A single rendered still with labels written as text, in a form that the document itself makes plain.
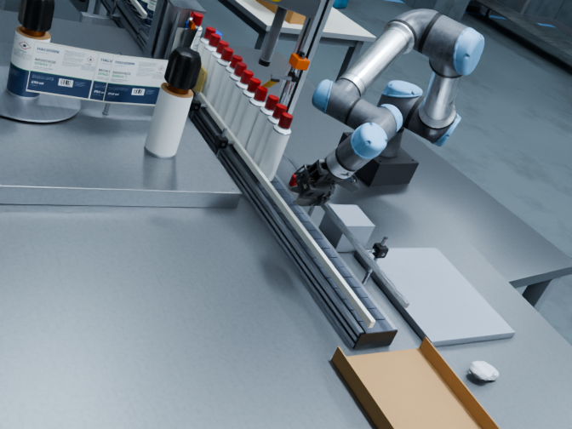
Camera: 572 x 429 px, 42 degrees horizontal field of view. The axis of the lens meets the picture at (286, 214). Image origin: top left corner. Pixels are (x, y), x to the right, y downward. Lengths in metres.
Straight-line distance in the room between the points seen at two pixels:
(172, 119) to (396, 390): 0.90
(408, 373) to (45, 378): 0.79
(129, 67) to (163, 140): 0.25
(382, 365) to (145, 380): 0.55
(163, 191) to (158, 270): 0.27
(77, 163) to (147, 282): 0.41
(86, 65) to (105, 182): 0.39
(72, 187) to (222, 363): 0.58
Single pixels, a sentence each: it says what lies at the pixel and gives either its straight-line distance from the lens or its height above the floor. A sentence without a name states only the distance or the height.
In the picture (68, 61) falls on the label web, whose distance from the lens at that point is 2.09.
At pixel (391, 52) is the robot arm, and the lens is 1.96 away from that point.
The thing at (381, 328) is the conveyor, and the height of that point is 0.88.
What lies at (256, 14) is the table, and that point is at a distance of 3.94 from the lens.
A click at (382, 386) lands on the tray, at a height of 0.83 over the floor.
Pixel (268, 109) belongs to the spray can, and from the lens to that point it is 2.10.
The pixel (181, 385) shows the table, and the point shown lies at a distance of 1.45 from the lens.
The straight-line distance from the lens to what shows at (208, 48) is 2.43.
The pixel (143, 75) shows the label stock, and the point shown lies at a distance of 2.16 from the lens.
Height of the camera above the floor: 1.84
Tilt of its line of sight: 29 degrees down
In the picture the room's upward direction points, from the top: 22 degrees clockwise
